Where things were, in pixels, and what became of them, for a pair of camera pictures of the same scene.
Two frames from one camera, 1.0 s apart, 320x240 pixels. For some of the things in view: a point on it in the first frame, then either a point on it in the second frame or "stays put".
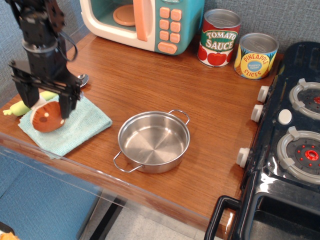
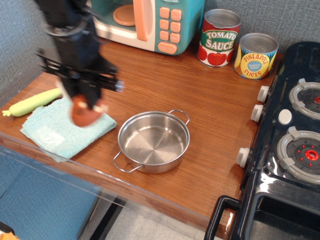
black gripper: x=46 y=66 → x=77 y=55
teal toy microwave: x=169 y=27 stays put
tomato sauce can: x=219 y=36 stays put
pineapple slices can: x=256 y=55 stays put
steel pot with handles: x=157 y=141 stays put
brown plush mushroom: x=47 y=116 → x=82 y=115
